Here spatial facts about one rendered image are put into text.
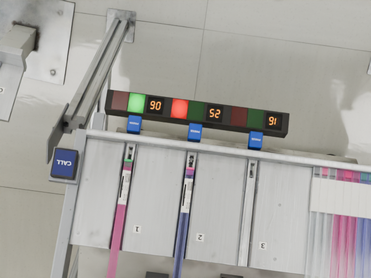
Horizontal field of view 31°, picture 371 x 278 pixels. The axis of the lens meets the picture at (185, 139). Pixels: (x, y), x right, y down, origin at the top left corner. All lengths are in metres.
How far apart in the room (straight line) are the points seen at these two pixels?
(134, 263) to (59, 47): 0.72
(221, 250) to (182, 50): 0.84
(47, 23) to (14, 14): 0.09
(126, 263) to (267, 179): 0.42
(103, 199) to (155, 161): 0.11
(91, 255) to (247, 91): 0.72
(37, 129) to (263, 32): 0.73
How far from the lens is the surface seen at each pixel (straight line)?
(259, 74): 1.89
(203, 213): 1.16
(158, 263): 1.45
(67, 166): 1.14
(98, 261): 1.46
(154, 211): 1.16
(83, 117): 1.27
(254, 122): 1.21
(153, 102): 1.21
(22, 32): 1.86
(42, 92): 1.98
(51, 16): 1.88
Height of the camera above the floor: 1.76
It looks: 63 degrees down
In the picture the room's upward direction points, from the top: 173 degrees counter-clockwise
